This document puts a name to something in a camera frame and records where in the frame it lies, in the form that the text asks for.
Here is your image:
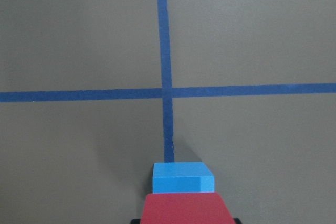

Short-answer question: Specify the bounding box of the red block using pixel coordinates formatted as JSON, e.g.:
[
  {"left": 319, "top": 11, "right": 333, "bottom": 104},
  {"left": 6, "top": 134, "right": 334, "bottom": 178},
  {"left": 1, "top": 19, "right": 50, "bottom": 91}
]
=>
[{"left": 140, "top": 193, "right": 235, "bottom": 223}]

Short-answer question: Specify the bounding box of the blue block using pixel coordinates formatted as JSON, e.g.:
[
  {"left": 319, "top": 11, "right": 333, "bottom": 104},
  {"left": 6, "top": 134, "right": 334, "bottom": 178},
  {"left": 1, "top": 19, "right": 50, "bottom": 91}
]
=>
[{"left": 152, "top": 162, "right": 215, "bottom": 193}]

